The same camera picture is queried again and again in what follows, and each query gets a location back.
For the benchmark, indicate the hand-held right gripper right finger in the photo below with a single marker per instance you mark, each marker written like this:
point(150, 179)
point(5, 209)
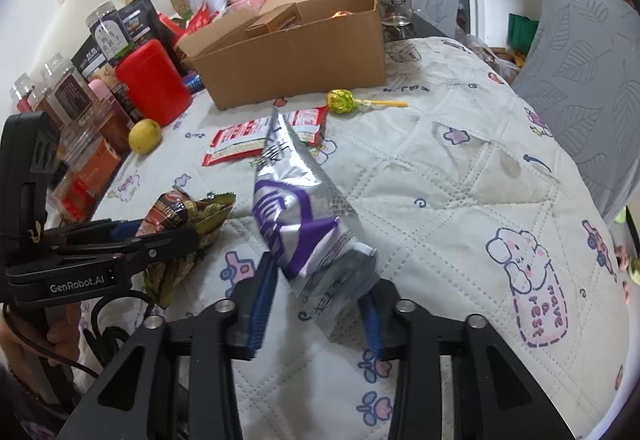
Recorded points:
point(371, 330)

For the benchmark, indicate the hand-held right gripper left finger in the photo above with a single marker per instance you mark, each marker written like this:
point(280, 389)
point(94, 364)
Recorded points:
point(262, 305)

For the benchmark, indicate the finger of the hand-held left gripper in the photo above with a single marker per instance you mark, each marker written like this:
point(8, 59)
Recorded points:
point(165, 245)
point(125, 229)

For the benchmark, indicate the green brown snack packet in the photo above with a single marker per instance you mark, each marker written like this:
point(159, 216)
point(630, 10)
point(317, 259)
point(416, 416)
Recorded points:
point(200, 215)

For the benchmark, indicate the purple silver snack packet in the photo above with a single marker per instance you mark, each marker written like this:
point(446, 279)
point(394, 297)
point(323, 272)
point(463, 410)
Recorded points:
point(295, 200)

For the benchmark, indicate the red white snack packet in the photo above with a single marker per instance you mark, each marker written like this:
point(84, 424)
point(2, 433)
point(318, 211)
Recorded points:
point(237, 142)
point(307, 122)

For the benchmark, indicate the green lollipop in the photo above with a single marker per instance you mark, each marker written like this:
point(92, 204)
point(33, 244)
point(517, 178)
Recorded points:
point(340, 101)

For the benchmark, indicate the brown cardboard box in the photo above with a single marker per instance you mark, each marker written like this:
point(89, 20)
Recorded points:
point(300, 65)

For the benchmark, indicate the person's left hand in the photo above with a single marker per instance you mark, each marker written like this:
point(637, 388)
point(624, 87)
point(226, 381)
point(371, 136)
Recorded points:
point(20, 340)

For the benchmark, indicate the clear jar with orange label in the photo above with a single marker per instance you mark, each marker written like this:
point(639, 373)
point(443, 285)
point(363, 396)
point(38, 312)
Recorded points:
point(92, 170)

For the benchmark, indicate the pink bottle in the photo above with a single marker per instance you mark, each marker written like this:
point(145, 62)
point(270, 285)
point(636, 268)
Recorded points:
point(101, 92)

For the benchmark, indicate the black pouch with white label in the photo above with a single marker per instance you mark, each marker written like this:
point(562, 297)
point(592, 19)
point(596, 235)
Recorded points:
point(90, 62)

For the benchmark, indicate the red plastic canister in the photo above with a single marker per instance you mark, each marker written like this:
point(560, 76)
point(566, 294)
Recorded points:
point(152, 80)

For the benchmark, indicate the printed quilted tablecloth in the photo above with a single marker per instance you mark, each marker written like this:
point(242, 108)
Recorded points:
point(450, 200)

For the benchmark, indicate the green pouch on tin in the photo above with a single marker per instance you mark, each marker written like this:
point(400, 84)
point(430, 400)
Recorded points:
point(107, 32)

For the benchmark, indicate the blue white tube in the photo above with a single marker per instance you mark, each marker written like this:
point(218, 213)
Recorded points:
point(192, 81)

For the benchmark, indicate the black printed pouch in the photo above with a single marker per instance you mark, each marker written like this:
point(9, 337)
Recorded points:
point(142, 20)

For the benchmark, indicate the red snack pouch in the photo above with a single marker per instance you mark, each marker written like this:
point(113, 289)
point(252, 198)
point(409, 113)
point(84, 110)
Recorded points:
point(192, 22)

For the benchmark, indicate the person's foot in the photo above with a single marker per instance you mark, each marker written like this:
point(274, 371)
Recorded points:
point(624, 257)

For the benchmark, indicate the green slipper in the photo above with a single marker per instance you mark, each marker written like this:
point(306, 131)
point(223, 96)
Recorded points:
point(635, 270)

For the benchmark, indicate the glass mug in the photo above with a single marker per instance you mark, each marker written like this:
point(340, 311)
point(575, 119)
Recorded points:
point(397, 5)

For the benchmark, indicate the green shopping bag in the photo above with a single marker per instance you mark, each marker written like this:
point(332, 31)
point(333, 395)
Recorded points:
point(522, 32)

